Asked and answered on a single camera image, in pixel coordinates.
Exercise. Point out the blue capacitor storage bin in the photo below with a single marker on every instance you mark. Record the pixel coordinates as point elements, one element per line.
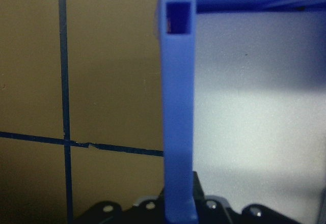
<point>178,107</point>

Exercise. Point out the white foam liner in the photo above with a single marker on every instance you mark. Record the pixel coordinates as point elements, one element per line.
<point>254,107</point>

